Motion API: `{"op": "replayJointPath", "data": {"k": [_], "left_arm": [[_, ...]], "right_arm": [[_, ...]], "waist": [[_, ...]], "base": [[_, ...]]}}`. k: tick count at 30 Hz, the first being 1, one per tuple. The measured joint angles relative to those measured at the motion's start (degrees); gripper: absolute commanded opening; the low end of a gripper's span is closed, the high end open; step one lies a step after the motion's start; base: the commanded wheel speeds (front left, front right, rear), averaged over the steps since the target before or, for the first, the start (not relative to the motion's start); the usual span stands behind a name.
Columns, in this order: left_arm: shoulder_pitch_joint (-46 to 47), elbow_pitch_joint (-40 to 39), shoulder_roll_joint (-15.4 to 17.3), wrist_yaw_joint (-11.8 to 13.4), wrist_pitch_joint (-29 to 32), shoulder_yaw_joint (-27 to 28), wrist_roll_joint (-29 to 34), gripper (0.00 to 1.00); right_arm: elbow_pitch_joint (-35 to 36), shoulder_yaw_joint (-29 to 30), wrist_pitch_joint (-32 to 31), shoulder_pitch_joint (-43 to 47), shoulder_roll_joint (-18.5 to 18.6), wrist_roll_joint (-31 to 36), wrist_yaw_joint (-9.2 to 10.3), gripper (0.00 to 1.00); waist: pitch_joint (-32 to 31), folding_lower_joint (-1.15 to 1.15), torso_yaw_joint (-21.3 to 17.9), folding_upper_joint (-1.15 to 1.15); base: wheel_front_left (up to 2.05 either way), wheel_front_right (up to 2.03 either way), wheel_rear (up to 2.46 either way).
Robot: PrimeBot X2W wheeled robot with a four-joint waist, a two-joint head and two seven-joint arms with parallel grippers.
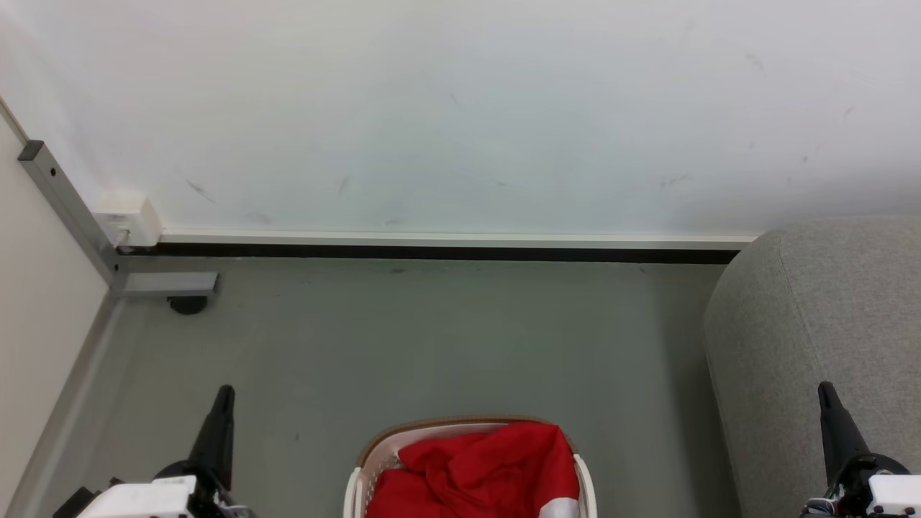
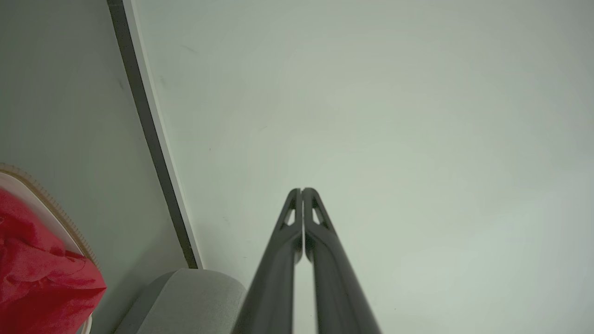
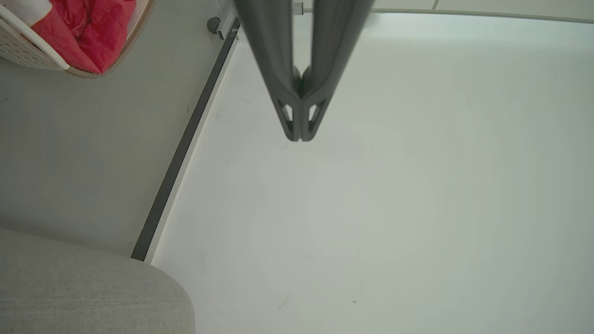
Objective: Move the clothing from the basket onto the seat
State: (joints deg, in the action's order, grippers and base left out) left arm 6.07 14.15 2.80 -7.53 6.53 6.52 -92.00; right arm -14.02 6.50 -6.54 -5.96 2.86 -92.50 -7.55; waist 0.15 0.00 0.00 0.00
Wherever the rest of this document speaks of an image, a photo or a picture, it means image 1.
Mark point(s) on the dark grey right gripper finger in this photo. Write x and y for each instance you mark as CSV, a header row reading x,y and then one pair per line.
x,y
838,435

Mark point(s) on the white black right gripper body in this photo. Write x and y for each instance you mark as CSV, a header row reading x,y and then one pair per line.
x,y
874,489

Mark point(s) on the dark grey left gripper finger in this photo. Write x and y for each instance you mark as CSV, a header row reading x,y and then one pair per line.
x,y
216,432

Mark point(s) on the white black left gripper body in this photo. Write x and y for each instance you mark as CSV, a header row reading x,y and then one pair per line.
x,y
151,496

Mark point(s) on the red fleece garment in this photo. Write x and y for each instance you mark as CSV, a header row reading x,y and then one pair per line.
x,y
439,478

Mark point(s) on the red shorts with white stripes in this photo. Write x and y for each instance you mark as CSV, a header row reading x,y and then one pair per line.
x,y
550,467

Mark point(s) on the white plastic laundry basket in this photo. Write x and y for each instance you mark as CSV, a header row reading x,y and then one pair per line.
x,y
374,467

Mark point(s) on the grey fabric sofa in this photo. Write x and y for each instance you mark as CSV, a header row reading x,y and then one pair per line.
x,y
827,324

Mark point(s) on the white and black baseboard strip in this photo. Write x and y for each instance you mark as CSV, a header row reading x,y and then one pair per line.
x,y
446,244

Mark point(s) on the black round frame foot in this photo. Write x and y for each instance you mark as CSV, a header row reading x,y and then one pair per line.
x,y
188,304

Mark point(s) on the white wall socket box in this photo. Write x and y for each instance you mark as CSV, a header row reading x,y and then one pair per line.
x,y
129,219

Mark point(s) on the grey metal frame post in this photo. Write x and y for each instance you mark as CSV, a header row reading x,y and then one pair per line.
x,y
72,216

